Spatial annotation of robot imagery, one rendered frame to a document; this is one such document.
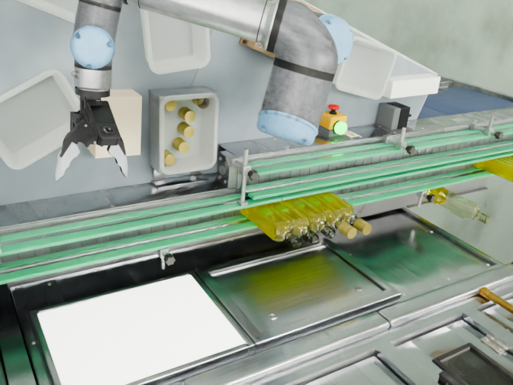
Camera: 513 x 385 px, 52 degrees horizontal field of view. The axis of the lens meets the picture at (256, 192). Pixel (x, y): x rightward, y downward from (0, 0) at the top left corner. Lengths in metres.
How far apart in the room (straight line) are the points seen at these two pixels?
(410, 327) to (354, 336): 0.18
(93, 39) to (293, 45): 0.35
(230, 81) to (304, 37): 0.67
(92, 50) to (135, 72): 0.47
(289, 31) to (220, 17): 0.13
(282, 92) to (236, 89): 0.66
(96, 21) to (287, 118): 0.38
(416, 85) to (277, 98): 1.10
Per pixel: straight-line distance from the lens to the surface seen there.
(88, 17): 1.03
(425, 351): 1.43
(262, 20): 0.97
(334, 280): 1.52
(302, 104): 0.96
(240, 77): 1.61
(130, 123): 1.42
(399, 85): 1.95
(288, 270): 1.54
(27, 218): 1.42
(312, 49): 0.95
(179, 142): 1.51
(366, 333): 1.37
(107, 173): 1.53
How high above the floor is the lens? 2.11
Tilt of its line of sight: 50 degrees down
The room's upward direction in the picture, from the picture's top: 127 degrees clockwise
